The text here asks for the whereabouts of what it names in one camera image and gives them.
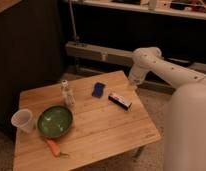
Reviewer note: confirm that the wooden folding table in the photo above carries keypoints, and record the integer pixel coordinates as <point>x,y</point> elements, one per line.
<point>101,128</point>

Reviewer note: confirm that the orange carrot toy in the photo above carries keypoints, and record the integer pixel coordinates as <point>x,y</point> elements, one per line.
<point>55,149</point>

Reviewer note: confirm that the green bowl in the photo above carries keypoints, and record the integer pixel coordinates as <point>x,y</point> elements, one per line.
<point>54,122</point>

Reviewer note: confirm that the small clear plastic bottle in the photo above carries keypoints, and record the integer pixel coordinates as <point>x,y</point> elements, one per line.
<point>67,93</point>

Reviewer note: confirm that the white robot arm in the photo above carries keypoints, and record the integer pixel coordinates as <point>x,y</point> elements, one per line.
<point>185,121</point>

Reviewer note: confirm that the clear plastic cup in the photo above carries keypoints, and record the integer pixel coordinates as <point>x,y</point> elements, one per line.
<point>24,120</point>

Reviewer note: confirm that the blue sponge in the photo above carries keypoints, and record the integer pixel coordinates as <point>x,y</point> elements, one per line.
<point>98,90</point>

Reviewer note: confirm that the long grey case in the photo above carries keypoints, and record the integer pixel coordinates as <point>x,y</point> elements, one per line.
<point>106,53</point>

